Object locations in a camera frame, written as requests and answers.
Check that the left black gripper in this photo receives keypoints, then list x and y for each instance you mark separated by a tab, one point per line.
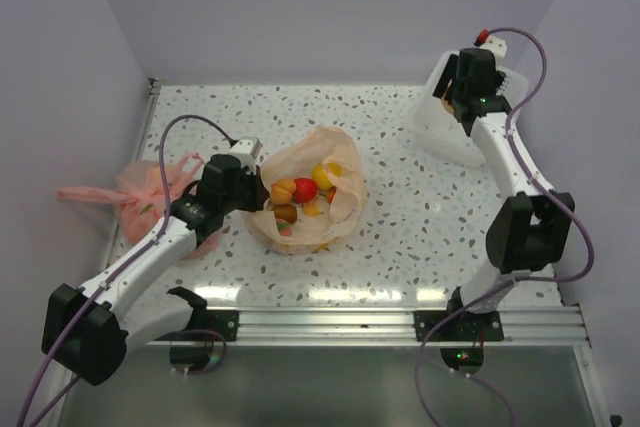
259	192

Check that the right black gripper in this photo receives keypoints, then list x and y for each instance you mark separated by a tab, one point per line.
448	75

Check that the small brown fruit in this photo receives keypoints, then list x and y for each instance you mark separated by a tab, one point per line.
448	106

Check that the orange plastic bag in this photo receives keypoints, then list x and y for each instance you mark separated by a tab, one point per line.
342	205

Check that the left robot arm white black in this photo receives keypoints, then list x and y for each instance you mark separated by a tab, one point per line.
84	327

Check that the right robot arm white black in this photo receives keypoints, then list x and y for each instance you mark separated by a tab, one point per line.
529	231

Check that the peach fruit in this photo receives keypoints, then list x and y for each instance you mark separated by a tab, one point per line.
282	192

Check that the brown kiwi fruit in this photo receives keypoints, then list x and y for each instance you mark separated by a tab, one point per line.
287	213

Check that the red fruit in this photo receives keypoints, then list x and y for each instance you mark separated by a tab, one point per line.
306	190

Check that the pink plastic bag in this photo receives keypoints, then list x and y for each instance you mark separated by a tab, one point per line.
138	199

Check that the yellow fruit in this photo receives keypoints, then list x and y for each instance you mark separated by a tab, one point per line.
320	175

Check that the white plastic basket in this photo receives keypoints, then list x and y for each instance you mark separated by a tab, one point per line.
439	132

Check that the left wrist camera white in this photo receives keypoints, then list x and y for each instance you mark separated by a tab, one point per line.
246	150

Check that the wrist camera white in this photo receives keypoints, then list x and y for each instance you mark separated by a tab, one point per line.
246	150
488	41

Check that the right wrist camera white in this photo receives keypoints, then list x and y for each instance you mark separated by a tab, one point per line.
488	41

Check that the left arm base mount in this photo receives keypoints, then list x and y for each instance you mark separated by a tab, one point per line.
215	329

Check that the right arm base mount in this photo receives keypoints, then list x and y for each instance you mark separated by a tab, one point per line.
471	331

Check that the aluminium rail front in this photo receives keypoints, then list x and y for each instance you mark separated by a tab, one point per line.
385	326

